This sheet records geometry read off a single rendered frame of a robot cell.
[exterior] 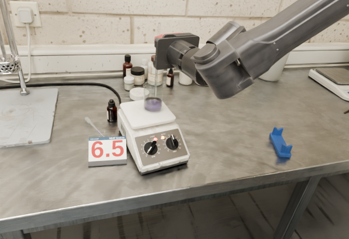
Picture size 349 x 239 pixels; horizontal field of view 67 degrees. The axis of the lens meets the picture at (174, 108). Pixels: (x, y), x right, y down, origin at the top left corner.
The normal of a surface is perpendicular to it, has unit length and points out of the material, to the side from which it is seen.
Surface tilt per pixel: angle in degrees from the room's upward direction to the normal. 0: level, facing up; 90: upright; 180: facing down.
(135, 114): 0
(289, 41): 88
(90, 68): 90
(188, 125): 0
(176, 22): 90
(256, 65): 88
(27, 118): 0
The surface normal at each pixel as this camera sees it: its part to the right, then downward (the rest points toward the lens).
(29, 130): 0.08, -0.86
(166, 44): 0.51, 0.47
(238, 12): 0.28, 0.51
